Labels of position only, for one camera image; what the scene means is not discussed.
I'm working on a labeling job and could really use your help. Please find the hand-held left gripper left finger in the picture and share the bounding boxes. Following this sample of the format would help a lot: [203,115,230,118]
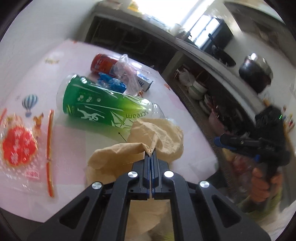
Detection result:
[26,155,152,241]

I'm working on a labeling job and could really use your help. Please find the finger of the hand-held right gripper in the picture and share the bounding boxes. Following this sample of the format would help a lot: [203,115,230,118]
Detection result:
[214,133,260,149]
[228,145,262,163]

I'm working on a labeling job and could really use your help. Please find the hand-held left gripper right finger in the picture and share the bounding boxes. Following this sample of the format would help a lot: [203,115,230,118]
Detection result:
[152,151,271,241]

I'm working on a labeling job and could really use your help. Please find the yellow cloth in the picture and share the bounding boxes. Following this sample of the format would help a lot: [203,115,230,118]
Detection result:
[86,117,184,241]

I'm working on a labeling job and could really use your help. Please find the green label plastic bottle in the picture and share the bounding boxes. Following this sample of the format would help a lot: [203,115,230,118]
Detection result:
[56,73,166,135]

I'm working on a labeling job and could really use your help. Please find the blue toothpaste box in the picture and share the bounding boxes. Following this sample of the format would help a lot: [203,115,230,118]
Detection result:
[136,70,154,92]

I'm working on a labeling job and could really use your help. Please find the red drink can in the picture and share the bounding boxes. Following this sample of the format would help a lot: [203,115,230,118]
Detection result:
[90,53,121,75]

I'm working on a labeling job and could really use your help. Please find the person's right hand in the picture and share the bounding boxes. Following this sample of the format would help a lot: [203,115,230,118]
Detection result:
[251,166,284,204]

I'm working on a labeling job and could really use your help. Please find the pink basin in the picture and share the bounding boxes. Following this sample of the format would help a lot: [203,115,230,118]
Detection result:
[208,111,226,133]

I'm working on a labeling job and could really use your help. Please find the pale green bowl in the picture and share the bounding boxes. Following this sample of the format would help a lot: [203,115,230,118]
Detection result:
[188,87,205,100]

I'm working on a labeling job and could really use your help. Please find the white bowl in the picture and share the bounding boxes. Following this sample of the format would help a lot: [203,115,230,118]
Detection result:
[193,80,208,92]

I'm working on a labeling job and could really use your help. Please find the dark cooking pot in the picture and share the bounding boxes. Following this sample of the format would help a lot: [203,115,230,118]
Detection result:
[238,52,274,93]

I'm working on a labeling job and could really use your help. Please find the white plastic bag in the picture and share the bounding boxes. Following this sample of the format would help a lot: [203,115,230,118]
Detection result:
[175,67,195,88]

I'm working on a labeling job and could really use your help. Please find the black wok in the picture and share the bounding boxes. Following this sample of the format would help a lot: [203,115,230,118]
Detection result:
[208,34,236,68]

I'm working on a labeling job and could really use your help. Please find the concrete kitchen counter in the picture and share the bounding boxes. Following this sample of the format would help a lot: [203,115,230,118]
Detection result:
[87,9,296,112]

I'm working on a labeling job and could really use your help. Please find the blue crumpled wrapper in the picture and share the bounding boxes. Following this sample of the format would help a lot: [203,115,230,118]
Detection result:
[97,72,127,93]

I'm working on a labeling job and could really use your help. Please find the clear plastic bag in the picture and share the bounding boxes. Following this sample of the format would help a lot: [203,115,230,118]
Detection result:
[113,54,140,97]

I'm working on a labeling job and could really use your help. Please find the window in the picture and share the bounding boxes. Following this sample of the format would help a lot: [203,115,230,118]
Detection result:
[182,0,223,47]

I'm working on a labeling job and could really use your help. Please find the clear package with red print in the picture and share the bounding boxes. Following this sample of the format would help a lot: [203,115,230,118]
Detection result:
[0,108,56,199]

